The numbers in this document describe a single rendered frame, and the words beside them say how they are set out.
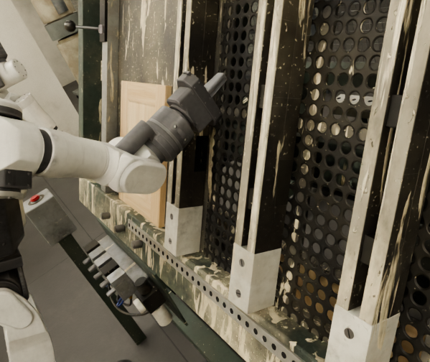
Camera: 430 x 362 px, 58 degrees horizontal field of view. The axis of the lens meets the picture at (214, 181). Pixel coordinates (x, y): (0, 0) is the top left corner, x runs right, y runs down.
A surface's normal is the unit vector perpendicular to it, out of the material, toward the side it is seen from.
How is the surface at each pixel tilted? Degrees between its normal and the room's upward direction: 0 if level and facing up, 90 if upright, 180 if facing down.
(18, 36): 90
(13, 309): 90
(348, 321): 59
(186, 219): 90
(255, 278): 90
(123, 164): 69
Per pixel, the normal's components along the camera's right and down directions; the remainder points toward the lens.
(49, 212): 0.57, 0.25
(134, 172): 0.73, 0.49
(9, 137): 0.39, -0.11
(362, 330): -0.82, 0.07
